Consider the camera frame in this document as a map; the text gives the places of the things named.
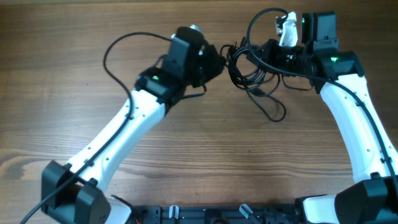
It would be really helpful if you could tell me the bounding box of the black USB cable bundle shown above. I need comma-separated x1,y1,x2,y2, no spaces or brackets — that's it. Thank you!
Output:
220,36,287,123

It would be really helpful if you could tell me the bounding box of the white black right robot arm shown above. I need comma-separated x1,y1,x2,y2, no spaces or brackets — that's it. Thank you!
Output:
248,11,397,223

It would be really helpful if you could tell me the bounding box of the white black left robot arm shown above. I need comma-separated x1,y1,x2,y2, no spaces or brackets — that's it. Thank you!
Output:
37,25,225,223

